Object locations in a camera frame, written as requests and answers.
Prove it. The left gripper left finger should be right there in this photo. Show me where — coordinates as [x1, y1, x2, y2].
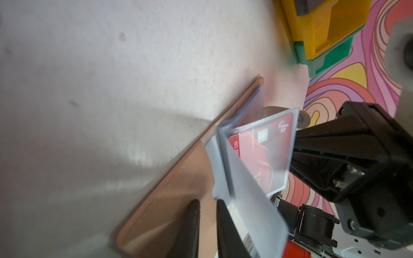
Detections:
[167, 200, 201, 258]

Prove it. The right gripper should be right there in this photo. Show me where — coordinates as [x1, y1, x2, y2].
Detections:
[290, 101, 413, 250]

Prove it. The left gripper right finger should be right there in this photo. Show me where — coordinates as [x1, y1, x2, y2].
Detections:
[216, 200, 251, 258]

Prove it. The tan leather card holder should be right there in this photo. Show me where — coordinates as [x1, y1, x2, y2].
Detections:
[114, 77, 301, 258]

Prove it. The red credit card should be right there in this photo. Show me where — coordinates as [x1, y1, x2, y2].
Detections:
[229, 127, 291, 196]

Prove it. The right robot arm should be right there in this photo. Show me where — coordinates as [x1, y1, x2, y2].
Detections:
[279, 101, 413, 255]

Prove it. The green plastic bin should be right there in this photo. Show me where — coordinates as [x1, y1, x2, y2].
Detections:
[294, 26, 364, 78]

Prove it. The yellow plastic bin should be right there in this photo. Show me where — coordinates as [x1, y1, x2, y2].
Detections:
[281, 0, 372, 60]

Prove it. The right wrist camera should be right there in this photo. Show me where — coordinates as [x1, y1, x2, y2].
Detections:
[384, 16, 413, 132]

